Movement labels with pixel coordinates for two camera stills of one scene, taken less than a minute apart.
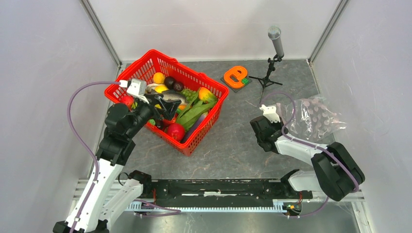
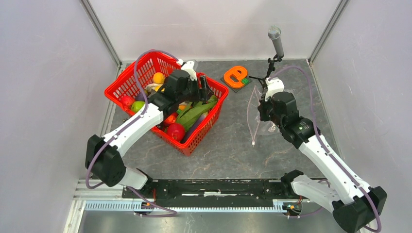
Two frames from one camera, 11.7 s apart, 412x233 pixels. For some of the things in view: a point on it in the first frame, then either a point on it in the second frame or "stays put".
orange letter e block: (233, 76) stays put
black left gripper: (170, 106) → (203, 94)
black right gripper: (280, 124) → (262, 108)
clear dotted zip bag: (310, 119) → (256, 125)
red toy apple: (176, 131) stays put
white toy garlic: (151, 87) stays put
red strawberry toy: (128, 99) stays put
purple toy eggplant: (188, 133) stays put
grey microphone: (274, 33) stays put
